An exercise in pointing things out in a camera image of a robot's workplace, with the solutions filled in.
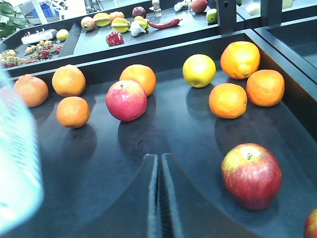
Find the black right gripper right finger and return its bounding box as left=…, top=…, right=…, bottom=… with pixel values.
left=158, top=153, right=258, bottom=238

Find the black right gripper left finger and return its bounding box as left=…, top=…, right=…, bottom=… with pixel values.
left=14, top=154, right=158, bottom=238

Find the light blue plastic basket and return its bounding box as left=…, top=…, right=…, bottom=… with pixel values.
left=0, top=69, right=44, bottom=235

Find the dark red apple upper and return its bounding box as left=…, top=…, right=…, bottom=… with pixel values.
left=221, top=143, right=282, bottom=211

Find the dark red apple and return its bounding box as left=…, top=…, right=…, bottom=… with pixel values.
left=303, top=208, right=317, bottom=238
left=221, top=143, right=282, bottom=211

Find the pink red apple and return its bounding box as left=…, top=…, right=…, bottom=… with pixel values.
left=106, top=80, right=148, bottom=122

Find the small tangerine centre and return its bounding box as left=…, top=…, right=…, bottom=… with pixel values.
left=56, top=96, right=90, bottom=128

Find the small orange left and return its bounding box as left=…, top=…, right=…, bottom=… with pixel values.
left=209, top=83, right=247, bottom=119

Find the small orange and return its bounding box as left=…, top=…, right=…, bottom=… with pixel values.
left=209, top=83, right=247, bottom=119
left=246, top=69, right=285, bottom=107

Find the dark red apple lower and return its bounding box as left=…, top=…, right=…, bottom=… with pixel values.
left=303, top=208, right=317, bottom=238

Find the black wooden produce stand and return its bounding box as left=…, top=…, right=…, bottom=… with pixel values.
left=0, top=0, right=317, bottom=238

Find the large orange back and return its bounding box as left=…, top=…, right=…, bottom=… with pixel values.
left=119, top=64, right=157, bottom=96

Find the yellow orange citrus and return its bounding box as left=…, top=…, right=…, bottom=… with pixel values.
left=182, top=54, right=216, bottom=88

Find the round orange back row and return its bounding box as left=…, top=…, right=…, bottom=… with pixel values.
left=52, top=64, right=86, bottom=97

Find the small orange right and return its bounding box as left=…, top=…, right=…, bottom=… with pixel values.
left=246, top=69, right=285, bottom=107

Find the orange with knob top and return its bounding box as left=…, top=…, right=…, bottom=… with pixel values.
left=13, top=74, right=49, bottom=108

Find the navel orange with nub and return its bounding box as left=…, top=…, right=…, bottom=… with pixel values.
left=220, top=41, right=261, bottom=79

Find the red bell pepper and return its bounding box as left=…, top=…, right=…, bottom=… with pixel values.
left=106, top=31, right=124, bottom=47

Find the white garlic bulb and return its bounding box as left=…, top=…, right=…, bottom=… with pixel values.
left=130, top=21, right=146, bottom=37

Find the red chili pepper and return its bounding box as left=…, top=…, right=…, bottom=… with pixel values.
left=147, top=18, right=182, bottom=29

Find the green potted plant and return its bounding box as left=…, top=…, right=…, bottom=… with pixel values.
left=0, top=0, right=28, bottom=38

